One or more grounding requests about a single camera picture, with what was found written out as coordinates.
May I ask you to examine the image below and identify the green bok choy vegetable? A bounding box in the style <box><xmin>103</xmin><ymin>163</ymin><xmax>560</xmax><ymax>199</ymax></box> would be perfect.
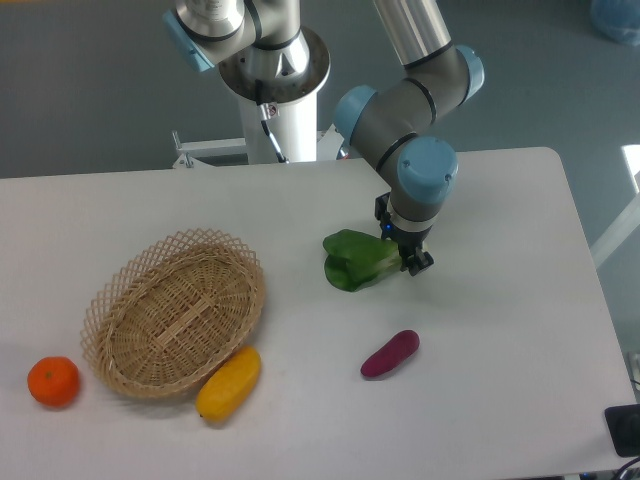
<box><xmin>322</xmin><ymin>229</ymin><xmax>401</xmax><ymax>292</ymax></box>

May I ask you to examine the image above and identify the black cable on pedestal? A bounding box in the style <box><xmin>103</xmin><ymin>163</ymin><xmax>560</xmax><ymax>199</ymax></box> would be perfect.
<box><xmin>253</xmin><ymin>78</ymin><xmax>291</xmax><ymax>165</ymax></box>

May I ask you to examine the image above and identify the purple sweet potato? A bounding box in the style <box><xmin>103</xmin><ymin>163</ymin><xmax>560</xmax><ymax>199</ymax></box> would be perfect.
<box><xmin>360</xmin><ymin>330</ymin><xmax>421</xmax><ymax>379</ymax></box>

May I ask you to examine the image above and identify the blue object top right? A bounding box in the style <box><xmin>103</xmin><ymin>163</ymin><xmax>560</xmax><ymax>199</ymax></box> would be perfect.
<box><xmin>590</xmin><ymin>0</ymin><xmax>639</xmax><ymax>46</ymax></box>

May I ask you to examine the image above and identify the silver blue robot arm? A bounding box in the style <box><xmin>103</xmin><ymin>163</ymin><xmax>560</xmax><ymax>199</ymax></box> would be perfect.
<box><xmin>163</xmin><ymin>1</ymin><xmax>485</xmax><ymax>274</ymax></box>

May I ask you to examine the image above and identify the white bracket right edge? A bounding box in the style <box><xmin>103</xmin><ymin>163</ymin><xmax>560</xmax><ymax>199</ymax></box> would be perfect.
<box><xmin>627</xmin><ymin>352</ymin><xmax>640</xmax><ymax>390</ymax></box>

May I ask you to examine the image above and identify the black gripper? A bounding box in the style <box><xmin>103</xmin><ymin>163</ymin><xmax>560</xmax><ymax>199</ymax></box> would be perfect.
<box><xmin>374</xmin><ymin>192</ymin><xmax>434</xmax><ymax>276</ymax></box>

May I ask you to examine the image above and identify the black device at table corner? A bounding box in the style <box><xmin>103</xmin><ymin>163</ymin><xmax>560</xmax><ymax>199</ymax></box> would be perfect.
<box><xmin>604</xmin><ymin>404</ymin><xmax>640</xmax><ymax>458</ymax></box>

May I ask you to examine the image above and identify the woven wicker basket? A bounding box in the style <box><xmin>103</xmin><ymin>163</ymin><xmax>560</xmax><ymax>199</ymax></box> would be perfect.
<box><xmin>81</xmin><ymin>229</ymin><xmax>266</xmax><ymax>400</ymax></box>

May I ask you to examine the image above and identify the orange tangerine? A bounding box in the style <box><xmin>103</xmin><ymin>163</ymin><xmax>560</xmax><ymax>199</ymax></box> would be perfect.
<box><xmin>27</xmin><ymin>356</ymin><xmax>80</xmax><ymax>408</ymax></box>

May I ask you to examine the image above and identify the yellow mango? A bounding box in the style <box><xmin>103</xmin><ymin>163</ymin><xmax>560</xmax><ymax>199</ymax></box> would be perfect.
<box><xmin>195</xmin><ymin>346</ymin><xmax>262</xmax><ymax>423</ymax></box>

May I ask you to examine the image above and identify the white metal base frame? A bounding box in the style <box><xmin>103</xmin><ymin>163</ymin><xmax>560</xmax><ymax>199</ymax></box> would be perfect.
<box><xmin>171</xmin><ymin>125</ymin><xmax>349</xmax><ymax>169</ymax></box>

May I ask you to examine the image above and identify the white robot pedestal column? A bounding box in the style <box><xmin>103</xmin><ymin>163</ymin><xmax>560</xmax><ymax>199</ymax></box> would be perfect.
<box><xmin>218</xmin><ymin>27</ymin><xmax>330</xmax><ymax>164</ymax></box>

